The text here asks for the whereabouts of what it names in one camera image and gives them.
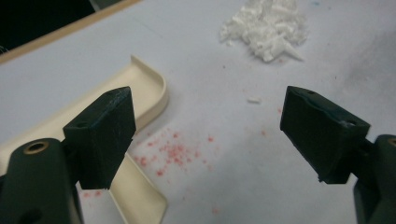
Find cream plastic dustpan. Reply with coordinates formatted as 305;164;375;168
0;54;170;224

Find scattered pink crumbs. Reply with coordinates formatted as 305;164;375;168
81;125;269;216

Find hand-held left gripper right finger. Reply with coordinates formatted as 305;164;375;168
279;85;396;224

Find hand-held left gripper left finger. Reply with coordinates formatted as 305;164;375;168
0;86;137;224

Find pile of white foam scraps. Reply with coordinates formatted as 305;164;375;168
219;0;308;63

